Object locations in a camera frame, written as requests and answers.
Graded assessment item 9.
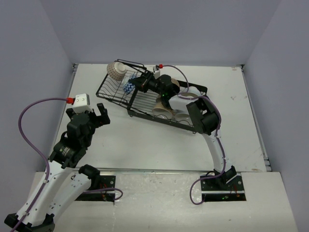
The blue zigzag patterned bowl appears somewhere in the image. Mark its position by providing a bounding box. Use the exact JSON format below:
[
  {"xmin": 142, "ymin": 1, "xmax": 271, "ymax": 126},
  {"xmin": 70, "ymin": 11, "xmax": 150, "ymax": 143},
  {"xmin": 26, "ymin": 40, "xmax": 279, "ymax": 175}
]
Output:
[{"xmin": 122, "ymin": 74, "xmax": 137, "ymax": 94}]

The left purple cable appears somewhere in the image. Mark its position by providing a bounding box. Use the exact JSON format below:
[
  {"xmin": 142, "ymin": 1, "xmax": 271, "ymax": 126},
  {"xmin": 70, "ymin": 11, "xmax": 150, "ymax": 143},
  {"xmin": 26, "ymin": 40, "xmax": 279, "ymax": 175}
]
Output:
[{"xmin": 9, "ymin": 97, "xmax": 123, "ymax": 232}]

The tan bowl with leaf motif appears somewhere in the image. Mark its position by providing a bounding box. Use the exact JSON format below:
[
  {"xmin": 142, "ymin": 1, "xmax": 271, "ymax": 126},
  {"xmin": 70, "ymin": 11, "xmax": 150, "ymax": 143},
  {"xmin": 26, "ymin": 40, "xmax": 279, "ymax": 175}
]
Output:
[{"xmin": 152, "ymin": 102, "xmax": 173, "ymax": 119}]

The black glazed tan bowl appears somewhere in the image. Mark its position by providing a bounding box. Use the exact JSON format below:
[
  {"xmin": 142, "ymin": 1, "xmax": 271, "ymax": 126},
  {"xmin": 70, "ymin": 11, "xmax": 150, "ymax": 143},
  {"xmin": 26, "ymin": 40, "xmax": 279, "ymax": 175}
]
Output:
[{"xmin": 171, "ymin": 78, "xmax": 180, "ymax": 94}]

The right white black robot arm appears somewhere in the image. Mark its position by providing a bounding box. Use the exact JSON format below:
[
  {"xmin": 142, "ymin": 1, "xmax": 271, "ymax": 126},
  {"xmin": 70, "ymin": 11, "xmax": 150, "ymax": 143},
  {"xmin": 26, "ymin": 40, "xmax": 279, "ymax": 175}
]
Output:
[{"xmin": 128, "ymin": 72, "xmax": 237, "ymax": 190}]

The black wire dish rack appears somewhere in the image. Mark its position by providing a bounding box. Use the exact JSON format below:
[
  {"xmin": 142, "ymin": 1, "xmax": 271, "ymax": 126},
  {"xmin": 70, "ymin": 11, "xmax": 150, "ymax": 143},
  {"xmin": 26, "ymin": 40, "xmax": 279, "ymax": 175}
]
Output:
[{"xmin": 96, "ymin": 59, "xmax": 195, "ymax": 133}]

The near white bowl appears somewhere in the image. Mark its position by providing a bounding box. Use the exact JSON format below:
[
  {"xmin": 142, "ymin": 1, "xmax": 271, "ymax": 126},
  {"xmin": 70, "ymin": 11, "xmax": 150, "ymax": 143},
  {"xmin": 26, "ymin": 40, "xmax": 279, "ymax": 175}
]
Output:
[{"xmin": 174, "ymin": 110, "xmax": 192, "ymax": 125}]

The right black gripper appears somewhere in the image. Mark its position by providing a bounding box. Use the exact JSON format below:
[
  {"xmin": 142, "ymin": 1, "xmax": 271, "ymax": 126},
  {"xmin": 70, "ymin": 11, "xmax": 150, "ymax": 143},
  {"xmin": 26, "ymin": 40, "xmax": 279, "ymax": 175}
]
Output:
[{"xmin": 129, "ymin": 72, "xmax": 165, "ymax": 96}]

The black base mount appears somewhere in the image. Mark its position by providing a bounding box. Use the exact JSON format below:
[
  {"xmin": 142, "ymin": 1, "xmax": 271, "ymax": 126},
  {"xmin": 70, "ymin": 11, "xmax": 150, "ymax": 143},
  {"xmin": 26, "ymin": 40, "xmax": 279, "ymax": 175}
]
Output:
[
  {"xmin": 200, "ymin": 174, "xmax": 247, "ymax": 202},
  {"xmin": 76, "ymin": 175, "xmax": 116, "ymax": 203}
]

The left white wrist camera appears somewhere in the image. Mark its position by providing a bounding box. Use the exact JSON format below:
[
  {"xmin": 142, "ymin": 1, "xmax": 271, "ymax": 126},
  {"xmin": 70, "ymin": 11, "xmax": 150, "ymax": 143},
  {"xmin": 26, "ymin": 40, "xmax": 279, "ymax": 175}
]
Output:
[{"xmin": 72, "ymin": 93, "xmax": 92, "ymax": 114}]

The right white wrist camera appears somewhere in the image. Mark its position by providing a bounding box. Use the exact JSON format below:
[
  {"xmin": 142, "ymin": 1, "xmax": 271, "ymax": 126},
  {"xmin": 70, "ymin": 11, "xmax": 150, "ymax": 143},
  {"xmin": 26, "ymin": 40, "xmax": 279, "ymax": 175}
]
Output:
[{"xmin": 153, "ymin": 64, "xmax": 163, "ymax": 79}]

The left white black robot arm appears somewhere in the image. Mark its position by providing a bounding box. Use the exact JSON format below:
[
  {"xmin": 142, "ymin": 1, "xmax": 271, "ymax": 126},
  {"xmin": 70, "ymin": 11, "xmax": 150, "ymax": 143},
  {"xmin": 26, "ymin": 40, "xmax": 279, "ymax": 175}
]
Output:
[{"xmin": 4, "ymin": 103, "xmax": 110, "ymax": 232}]

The far white bowl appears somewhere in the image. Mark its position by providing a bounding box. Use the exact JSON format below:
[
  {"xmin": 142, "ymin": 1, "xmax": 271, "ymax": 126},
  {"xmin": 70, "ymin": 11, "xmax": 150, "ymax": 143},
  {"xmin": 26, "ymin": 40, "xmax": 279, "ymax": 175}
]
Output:
[{"xmin": 181, "ymin": 86, "xmax": 201, "ymax": 98}]

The purple cable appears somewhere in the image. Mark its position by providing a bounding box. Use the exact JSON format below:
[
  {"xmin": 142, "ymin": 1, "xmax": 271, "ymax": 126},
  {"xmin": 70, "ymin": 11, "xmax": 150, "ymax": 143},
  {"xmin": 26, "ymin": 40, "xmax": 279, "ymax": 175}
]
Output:
[
  {"xmin": 9, "ymin": 97, "xmax": 123, "ymax": 232},
  {"xmin": 161, "ymin": 64, "xmax": 229, "ymax": 206}
]

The brown dotted white bowl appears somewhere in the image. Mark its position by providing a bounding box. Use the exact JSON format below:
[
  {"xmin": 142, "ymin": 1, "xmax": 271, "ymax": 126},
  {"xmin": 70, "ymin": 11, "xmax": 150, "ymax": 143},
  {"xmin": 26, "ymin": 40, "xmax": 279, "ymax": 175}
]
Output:
[{"xmin": 107, "ymin": 61, "xmax": 126, "ymax": 81}]

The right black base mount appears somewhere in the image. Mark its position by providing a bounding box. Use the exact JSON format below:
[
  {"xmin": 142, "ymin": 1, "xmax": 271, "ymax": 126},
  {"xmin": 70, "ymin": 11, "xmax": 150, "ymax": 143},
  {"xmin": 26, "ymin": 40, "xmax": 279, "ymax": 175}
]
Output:
[{"xmin": 200, "ymin": 174, "xmax": 247, "ymax": 202}]

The plain tan bowl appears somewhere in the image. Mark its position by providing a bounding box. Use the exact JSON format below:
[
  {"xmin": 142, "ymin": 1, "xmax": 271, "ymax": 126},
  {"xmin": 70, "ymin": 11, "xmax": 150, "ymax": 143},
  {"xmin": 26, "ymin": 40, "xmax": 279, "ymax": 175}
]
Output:
[{"xmin": 156, "ymin": 95, "xmax": 168, "ymax": 104}]

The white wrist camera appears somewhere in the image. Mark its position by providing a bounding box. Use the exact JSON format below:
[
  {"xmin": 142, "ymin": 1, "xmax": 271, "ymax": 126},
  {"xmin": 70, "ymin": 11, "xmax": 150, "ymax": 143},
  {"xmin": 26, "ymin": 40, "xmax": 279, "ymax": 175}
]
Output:
[
  {"xmin": 72, "ymin": 93, "xmax": 92, "ymax": 114},
  {"xmin": 153, "ymin": 64, "xmax": 163, "ymax": 79}
]

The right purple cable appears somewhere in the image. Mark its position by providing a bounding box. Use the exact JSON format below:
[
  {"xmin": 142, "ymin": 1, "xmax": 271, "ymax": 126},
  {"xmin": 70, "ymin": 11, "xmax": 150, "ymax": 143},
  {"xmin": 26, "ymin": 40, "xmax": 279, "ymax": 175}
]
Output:
[{"xmin": 161, "ymin": 64, "xmax": 229, "ymax": 206}]

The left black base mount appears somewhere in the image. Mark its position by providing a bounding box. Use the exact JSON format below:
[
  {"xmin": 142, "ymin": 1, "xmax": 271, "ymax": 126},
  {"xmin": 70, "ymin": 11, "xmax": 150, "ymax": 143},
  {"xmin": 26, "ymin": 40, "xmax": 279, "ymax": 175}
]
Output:
[{"xmin": 76, "ymin": 175, "xmax": 116, "ymax": 203}]

